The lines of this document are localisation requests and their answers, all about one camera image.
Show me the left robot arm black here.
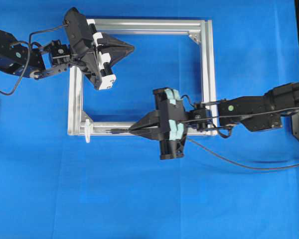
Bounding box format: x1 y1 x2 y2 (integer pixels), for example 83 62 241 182
0 7 135 90

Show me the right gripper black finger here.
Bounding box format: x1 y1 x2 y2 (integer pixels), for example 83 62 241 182
129 110 159 130
129 127 160 141

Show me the left camera black cable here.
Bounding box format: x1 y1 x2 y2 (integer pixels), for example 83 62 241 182
0 23 70 96

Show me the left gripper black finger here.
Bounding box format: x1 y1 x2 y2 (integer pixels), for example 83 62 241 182
100 33 135 54
104 48 134 72

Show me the silver aluminium extrusion frame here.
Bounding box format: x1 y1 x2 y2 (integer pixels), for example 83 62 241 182
67 18 216 136

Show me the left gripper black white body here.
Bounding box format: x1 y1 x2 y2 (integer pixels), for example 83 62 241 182
64 7 116 90

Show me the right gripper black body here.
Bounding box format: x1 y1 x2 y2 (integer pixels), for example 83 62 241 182
153 88 187 160

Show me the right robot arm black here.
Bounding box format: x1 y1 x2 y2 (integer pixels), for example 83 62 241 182
128 82 299 160

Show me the black usb cable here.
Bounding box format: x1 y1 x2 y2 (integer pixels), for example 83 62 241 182
105 127 299 171

